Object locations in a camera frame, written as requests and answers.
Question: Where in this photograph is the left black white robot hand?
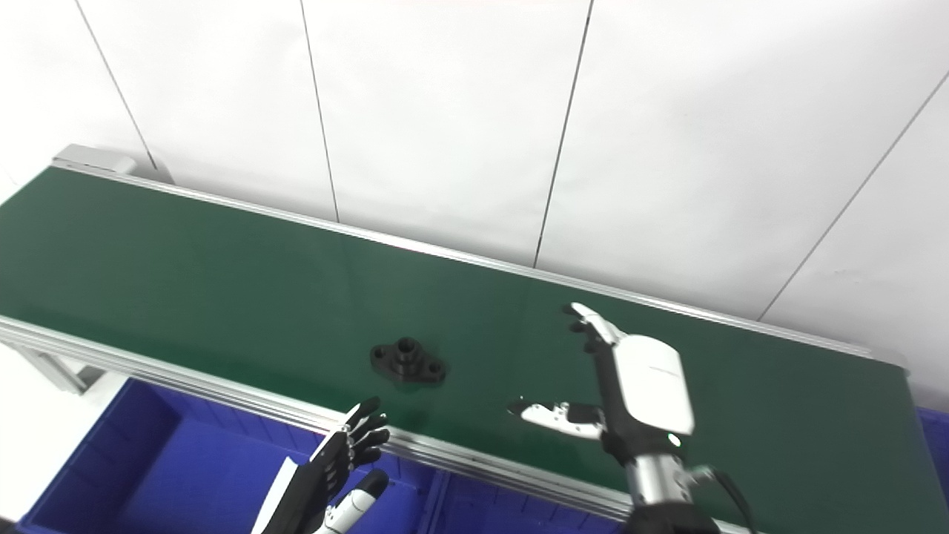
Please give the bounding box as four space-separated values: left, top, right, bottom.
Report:
250 396 392 534

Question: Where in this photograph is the black flanged machine part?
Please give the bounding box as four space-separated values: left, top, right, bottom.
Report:
369 336 449 386

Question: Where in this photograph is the green conveyor belt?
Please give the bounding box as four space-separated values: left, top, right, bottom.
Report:
0 157 949 534

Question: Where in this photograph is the grey conveyor support leg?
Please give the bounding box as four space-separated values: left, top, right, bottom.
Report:
21 347 106 395

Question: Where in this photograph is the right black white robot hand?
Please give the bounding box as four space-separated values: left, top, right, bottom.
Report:
507 301 697 465

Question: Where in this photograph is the grey conveyor end housing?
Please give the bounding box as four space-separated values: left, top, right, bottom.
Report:
50 144 176 186

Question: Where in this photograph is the blue plastic bin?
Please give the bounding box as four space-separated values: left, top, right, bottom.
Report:
918 406 949 490
15 377 447 534
436 473 632 534

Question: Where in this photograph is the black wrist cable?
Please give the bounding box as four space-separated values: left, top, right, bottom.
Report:
688 466 757 534

